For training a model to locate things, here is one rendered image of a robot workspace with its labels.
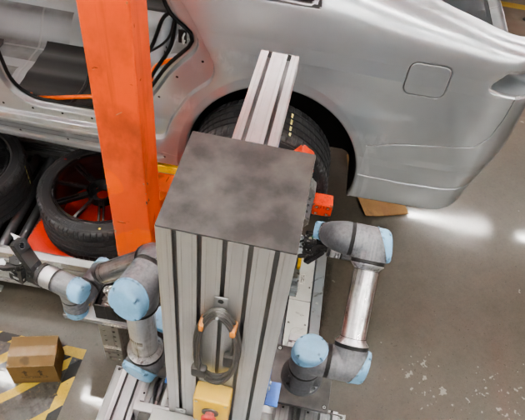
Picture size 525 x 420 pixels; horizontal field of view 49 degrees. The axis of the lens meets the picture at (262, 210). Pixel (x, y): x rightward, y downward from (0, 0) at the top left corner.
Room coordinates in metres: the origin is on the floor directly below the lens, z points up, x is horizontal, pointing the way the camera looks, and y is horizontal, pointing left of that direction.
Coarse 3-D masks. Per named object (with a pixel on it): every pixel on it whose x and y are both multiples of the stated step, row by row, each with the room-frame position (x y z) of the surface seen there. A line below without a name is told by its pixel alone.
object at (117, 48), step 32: (96, 0) 1.47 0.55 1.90; (128, 0) 1.47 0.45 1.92; (96, 32) 1.47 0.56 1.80; (128, 32) 1.47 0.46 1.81; (96, 64) 1.48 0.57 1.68; (128, 64) 1.47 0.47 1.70; (96, 96) 1.48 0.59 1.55; (128, 96) 1.47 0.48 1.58; (128, 128) 1.47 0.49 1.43; (128, 160) 1.47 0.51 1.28; (128, 192) 1.47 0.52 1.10; (128, 224) 1.47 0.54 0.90
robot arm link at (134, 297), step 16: (144, 256) 0.94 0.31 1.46; (128, 272) 0.88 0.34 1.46; (144, 272) 0.88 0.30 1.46; (112, 288) 0.83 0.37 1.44; (128, 288) 0.82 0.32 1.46; (144, 288) 0.84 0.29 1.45; (112, 304) 0.81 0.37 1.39; (128, 304) 0.80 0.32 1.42; (144, 304) 0.80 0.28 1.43; (128, 320) 0.79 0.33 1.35; (144, 320) 0.83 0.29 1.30; (144, 336) 0.82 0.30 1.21; (128, 352) 0.84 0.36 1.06; (144, 352) 0.82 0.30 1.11; (160, 352) 0.85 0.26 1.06; (128, 368) 0.80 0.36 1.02; (144, 368) 0.80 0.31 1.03; (160, 368) 0.84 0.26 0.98
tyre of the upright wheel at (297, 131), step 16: (224, 112) 1.99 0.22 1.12; (288, 112) 2.00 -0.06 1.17; (208, 128) 1.93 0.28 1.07; (224, 128) 1.87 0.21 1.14; (288, 128) 1.90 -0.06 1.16; (304, 128) 1.95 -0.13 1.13; (320, 128) 2.04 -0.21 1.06; (288, 144) 1.83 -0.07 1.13; (304, 144) 1.86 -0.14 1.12; (320, 144) 1.95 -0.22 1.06; (320, 160) 1.86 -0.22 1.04; (320, 176) 1.82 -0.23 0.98; (320, 192) 1.82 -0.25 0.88
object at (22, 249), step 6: (18, 240) 1.02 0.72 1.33; (24, 240) 1.03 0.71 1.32; (12, 246) 1.00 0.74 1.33; (18, 246) 1.00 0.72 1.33; (24, 246) 1.02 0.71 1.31; (18, 252) 0.99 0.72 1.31; (24, 252) 1.00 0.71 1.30; (30, 252) 1.01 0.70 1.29; (18, 258) 0.99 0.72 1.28; (24, 258) 0.99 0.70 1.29; (30, 258) 1.00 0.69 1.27; (36, 258) 1.01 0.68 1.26; (24, 264) 0.98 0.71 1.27; (30, 264) 0.98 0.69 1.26; (36, 264) 1.00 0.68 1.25; (30, 270) 0.97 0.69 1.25
